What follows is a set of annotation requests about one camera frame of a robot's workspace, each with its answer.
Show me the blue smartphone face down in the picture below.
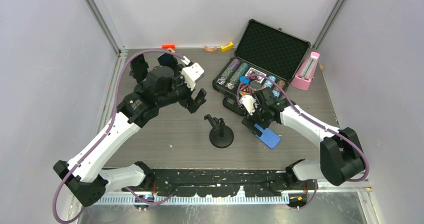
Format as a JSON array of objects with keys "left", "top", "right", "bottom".
[{"left": 255, "top": 124, "right": 281, "bottom": 149}]

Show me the brown wooden arch block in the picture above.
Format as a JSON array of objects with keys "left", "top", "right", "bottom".
[{"left": 203, "top": 46, "right": 218, "bottom": 53}]

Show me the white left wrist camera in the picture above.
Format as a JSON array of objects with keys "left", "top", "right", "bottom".
[{"left": 181, "top": 56, "right": 205, "bottom": 91}]

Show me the brown chip stack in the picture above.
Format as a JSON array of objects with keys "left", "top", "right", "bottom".
[{"left": 273, "top": 80, "right": 286, "bottom": 97}]

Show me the red all-in triangle lower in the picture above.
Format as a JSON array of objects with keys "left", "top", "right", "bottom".
[{"left": 237, "top": 84, "right": 252, "bottom": 97}]

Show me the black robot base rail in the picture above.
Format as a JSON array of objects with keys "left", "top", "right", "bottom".
[{"left": 120, "top": 167, "right": 319, "bottom": 198}]

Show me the yellow wooden block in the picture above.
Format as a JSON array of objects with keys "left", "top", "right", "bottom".
[{"left": 220, "top": 42, "right": 234, "bottom": 52}]

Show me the pink metronome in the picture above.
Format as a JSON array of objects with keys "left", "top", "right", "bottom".
[{"left": 290, "top": 52, "right": 320, "bottom": 91}]

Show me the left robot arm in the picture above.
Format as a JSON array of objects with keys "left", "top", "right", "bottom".
[{"left": 53, "top": 63, "right": 207, "bottom": 207}]

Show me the orange wooden block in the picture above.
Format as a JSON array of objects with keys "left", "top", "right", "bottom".
[{"left": 162, "top": 44, "right": 175, "bottom": 49}]

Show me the black poker chip case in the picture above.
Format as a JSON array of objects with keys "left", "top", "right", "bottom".
[{"left": 212, "top": 19, "right": 311, "bottom": 116}]

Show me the purple chip stack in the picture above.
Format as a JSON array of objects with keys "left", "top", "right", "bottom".
[{"left": 216, "top": 59, "right": 240, "bottom": 85}]

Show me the black smartphone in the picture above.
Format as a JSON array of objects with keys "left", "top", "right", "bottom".
[{"left": 129, "top": 54, "right": 149, "bottom": 84}]

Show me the green chip stack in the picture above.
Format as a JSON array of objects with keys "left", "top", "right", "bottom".
[{"left": 225, "top": 63, "right": 248, "bottom": 90}]

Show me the dark green-edged smartphone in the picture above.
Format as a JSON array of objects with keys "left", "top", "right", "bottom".
[{"left": 157, "top": 53, "right": 179, "bottom": 70}]

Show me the small-clamp black phone stand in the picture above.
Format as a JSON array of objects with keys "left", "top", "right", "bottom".
[{"left": 204, "top": 114, "right": 234, "bottom": 148}]

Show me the light blue chip stack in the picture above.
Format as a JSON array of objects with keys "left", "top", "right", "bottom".
[{"left": 264, "top": 75, "right": 276, "bottom": 88}]

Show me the blue round chip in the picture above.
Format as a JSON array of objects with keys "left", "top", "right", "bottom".
[{"left": 239, "top": 76, "right": 250, "bottom": 85}]

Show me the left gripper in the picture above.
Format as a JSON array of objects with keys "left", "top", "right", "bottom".
[{"left": 157, "top": 65, "right": 206, "bottom": 112}]

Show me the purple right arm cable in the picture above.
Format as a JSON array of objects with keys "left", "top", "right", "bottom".
[{"left": 235, "top": 74, "right": 370, "bottom": 211}]

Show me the clear dealer button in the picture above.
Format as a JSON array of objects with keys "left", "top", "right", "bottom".
[{"left": 249, "top": 81, "right": 262, "bottom": 91}]

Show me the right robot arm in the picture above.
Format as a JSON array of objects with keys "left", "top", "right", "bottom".
[{"left": 239, "top": 87, "right": 370, "bottom": 189}]

